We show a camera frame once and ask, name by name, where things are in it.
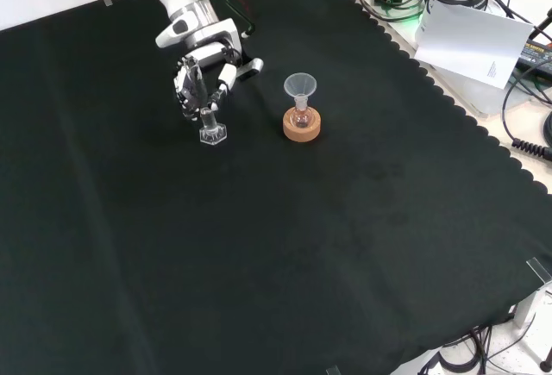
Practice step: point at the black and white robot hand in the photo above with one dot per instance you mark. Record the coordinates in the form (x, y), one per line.
(207, 34)

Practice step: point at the clear glass graduated cylinder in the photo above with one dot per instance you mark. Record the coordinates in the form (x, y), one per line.
(213, 133)

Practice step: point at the clear plastic funnel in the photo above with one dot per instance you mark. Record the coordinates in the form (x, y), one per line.
(300, 84)

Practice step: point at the small round-bottom glass flask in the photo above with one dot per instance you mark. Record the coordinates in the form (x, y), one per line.
(301, 118)

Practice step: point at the black bench cloth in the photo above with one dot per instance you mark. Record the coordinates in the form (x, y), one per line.
(259, 241)

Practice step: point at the pale white board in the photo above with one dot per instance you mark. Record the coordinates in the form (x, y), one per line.
(470, 43)

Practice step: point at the black power adapter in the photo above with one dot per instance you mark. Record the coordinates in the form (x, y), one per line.
(537, 54)

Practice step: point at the white metal bracket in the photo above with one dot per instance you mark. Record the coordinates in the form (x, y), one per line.
(532, 314)

